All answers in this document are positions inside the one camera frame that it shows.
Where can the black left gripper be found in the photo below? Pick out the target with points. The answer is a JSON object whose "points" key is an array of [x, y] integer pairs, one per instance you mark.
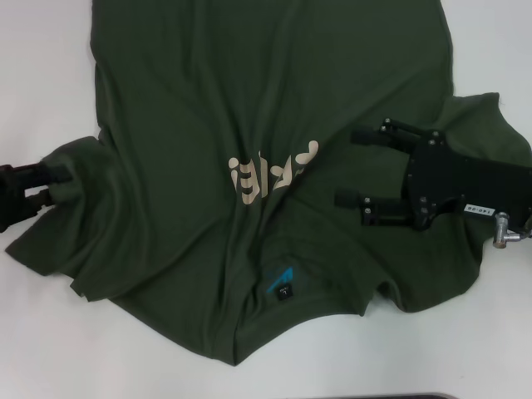
{"points": [[10, 203]]}

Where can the dark green printed t-shirt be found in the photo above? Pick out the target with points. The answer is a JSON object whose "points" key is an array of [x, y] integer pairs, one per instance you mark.
{"points": [[249, 104]]}

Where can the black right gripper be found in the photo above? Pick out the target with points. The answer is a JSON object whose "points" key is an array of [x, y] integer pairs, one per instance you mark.
{"points": [[457, 178]]}

